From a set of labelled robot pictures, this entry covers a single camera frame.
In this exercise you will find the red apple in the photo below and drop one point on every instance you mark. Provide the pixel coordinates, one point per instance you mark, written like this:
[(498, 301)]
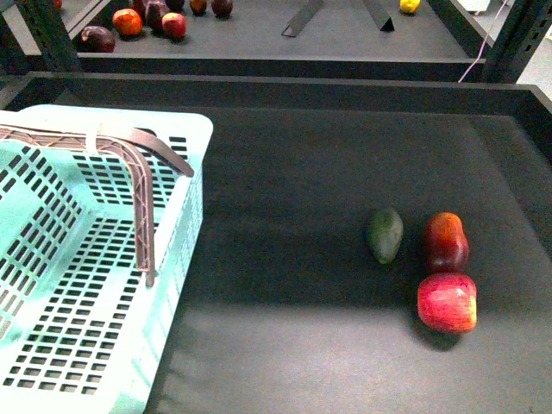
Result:
[(174, 25), (447, 302)]

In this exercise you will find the light blue plastic basket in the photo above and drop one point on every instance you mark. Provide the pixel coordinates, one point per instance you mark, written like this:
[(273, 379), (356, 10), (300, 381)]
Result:
[(80, 330)]

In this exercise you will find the black front tray table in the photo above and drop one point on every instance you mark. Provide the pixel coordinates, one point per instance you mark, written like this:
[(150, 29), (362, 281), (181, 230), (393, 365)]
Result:
[(284, 309)]

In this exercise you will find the black tray table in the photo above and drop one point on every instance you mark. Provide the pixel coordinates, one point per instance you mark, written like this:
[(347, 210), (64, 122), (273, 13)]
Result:
[(441, 42), (284, 309)]

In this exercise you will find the green avocado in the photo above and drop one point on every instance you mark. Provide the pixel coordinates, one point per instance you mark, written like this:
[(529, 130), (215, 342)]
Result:
[(384, 234)]

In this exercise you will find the red orange mango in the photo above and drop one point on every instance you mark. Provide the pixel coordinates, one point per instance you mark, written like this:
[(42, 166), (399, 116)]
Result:
[(445, 244)]

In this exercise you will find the black rear tray table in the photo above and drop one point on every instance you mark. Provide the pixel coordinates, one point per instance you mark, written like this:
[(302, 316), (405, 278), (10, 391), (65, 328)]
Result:
[(441, 42)]

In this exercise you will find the black triangular divider left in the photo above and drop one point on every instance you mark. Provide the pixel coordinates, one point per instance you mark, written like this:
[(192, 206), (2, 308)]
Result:
[(296, 25)]

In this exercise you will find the black triangular divider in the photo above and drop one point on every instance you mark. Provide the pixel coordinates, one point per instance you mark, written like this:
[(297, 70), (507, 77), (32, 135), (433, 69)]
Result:
[(380, 16), (296, 25)]

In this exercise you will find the dark red fruit right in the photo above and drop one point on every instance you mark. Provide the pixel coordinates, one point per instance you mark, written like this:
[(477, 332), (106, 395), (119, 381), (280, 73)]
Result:
[(222, 8)]

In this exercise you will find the black triangular divider right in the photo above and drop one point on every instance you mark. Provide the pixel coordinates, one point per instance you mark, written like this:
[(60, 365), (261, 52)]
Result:
[(380, 16)]

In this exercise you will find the small dark red fruit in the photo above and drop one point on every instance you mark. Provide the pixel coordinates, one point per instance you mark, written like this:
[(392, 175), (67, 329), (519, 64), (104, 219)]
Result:
[(198, 7)]

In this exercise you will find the dark purple fruit middle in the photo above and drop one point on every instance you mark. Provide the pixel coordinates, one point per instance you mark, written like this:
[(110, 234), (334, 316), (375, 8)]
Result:
[(155, 10)]

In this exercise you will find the dark purple fruit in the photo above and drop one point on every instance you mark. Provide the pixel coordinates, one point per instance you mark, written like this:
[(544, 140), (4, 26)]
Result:
[(155, 10), (97, 39)]

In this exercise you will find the orange red round fruit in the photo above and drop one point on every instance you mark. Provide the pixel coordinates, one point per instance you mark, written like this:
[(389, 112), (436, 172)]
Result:
[(127, 22)]

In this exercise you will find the yellow lemon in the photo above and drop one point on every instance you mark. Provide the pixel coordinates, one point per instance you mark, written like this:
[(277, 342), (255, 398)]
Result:
[(409, 7)]

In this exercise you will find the dark purple fruit front left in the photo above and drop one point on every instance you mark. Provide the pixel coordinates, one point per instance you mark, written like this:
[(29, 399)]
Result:
[(97, 39)]

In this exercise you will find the brown basket handle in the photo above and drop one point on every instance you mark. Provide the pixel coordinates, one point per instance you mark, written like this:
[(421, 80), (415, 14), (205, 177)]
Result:
[(127, 145)]

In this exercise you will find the black perforated metal post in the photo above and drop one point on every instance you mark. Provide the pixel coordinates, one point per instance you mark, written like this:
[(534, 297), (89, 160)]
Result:
[(522, 32)]

